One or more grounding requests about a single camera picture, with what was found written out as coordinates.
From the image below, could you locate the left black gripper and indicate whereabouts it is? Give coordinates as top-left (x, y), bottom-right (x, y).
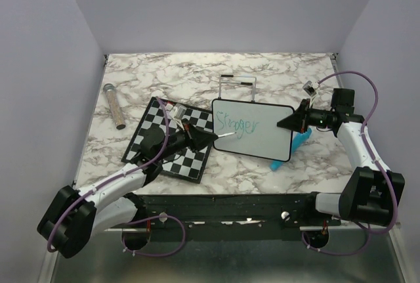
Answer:
top-left (156, 118), bottom-right (219, 162)

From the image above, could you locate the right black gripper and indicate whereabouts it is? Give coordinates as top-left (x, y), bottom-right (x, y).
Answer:
top-left (277, 98), bottom-right (329, 134)

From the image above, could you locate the white green marker pen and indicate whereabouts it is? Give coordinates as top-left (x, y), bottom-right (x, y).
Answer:
top-left (217, 132), bottom-right (236, 139)

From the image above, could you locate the black framed whiteboard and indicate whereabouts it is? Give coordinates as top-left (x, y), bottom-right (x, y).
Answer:
top-left (212, 99), bottom-right (295, 162)

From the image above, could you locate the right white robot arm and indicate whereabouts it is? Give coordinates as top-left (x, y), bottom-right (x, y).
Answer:
top-left (277, 89), bottom-right (405, 229)

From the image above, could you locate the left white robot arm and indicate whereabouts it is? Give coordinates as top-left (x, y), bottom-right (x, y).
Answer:
top-left (37, 120), bottom-right (218, 258)

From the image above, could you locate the blue cylindrical tube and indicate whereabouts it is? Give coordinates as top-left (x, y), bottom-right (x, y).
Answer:
top-left (270, 128), bottom-right (312, 171)

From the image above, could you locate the black and white chessboard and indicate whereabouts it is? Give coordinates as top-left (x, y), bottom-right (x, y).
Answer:
top-left (121, 97), bottom-right (213, 184)

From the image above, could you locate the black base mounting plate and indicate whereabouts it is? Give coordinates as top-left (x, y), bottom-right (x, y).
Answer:
top-left (67, 192), bottom-right (385, 243)

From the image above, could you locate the glittery silver tube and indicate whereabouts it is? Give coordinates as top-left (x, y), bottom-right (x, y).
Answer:
top-left (103, 83), bottom-right (126, 130)

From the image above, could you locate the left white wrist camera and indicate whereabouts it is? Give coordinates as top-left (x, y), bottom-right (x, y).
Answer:
top-left (171, 104), bottom-right (186, 120)

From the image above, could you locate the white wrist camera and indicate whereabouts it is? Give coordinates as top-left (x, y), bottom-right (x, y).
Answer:
top-left (171, 104), bottom-right (186, 120)
top-left (303, 81), bottom-right (320, 98)

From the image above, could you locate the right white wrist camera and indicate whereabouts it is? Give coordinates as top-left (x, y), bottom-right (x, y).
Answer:
top-left (303, 81), bottom-right (320, 98)

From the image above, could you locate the wire whiteboard stand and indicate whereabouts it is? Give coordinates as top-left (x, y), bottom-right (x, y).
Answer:
top-left (217, 74), bottom-right (257, 103)

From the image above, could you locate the aluminium frame rail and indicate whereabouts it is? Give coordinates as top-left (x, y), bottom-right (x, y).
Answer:
top-left (91, 198), bottom-right (396, 235)

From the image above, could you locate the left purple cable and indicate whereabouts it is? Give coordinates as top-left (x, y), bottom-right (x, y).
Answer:
top-left (47, 96), bottom-right (188, 258)

